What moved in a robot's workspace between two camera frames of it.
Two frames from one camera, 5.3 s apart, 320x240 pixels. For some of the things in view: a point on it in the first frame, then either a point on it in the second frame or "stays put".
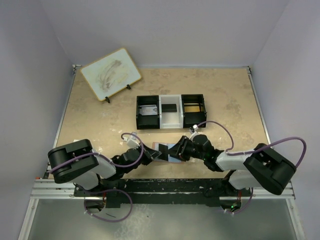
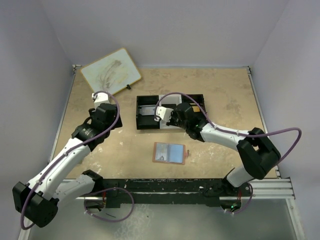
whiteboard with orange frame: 110,73 stays put
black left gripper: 149,154 -> 92,111
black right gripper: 178,151 -> 174,112
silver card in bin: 148,110 stays put
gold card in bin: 193,109 stays put
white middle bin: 171,112 stays put
